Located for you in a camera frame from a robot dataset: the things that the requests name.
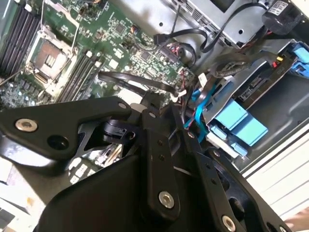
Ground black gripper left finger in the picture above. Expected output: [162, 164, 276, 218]
[0, 91, 181, 222]

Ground person's hand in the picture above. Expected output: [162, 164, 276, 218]
[285, 207, 309, 232]

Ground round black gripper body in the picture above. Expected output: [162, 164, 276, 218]
[36, 154, 266, 232]

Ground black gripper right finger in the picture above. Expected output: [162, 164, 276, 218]
[170, 105, 292, 232]

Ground black disk wire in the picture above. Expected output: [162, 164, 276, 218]
[98, 71, 176, 95]

